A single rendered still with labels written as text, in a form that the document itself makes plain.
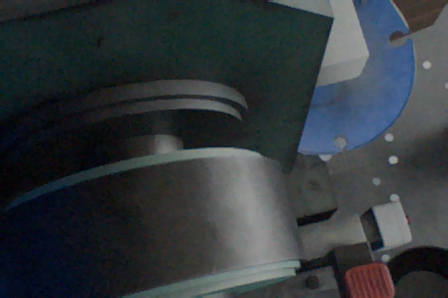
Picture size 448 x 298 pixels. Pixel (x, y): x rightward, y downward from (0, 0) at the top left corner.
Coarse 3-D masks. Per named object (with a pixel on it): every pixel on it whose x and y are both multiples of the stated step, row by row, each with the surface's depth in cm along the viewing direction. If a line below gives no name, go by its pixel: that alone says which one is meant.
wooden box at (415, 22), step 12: (396, 0) 155; (408, 0) 159; (420, 0) 162; (432, 0) 165; (444, 0) 168; (408, 12) 167; (420, 12) 170; (432, 12) 174; (408, 24) 175; (420, 24) 179; (432, 24) 183; (396, 36) 181
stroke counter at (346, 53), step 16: (336, 0) 42; (336, 16) 42; (352, 16) 42; (336, 32) 41; (352, 32) 41; (336, 48) 41; (352, 48) 41; (336, 64) 41; (352, 64) 42; (320, 80) 43; (336, 80) 44
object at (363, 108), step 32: (352, 0) 82; (384, 0) 80; (384, 32) 82; (384, 64) 84; (320, 96) 90; (352, 96) 88; (384, 96) 87; (320, 128) 93; (352, 128) 91; (384, 128) 89
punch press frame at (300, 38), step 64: (0, 0) 25; (64, 0) 25; (128, 0) 25; (192, 0) 26; (256, 0) 28; (320, 0) 31; (0, 64) 28; (64, 64) 29; (128, 64) 31; (192, 64) 33; (256, 64) 35; (320, 64) 37; (0, 128) 35; (64, 128) 34; (128, 128) 36; (192, 128) 38; (256, 128) 47; (320, 192) 108
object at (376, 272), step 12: (372, 264) 94; (384, 264) 94; (348, 276) 93; (360, 276) 93; (372, 276) 93; (384, 276) 93; (348, 288) 93; (360, 288) 93; (372, 288) 93; (384, 288) 93
